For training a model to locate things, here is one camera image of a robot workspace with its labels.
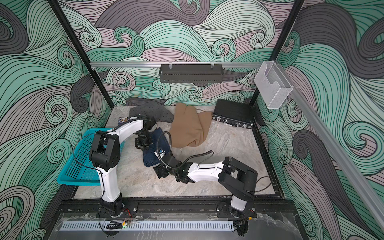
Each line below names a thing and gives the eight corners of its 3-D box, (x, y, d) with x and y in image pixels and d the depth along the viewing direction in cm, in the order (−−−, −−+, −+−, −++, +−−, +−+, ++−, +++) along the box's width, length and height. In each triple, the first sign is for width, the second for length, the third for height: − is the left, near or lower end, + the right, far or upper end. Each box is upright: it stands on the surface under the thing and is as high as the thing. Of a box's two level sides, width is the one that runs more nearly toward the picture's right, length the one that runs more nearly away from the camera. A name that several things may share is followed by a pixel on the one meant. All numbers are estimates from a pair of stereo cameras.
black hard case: (210, 122, 113) (211, 116, 109) (217, 100, 130) (218, 94, 125) (250, 132, 107) (253, 127, 102) (252, 108, 123) (254, 102, 119)
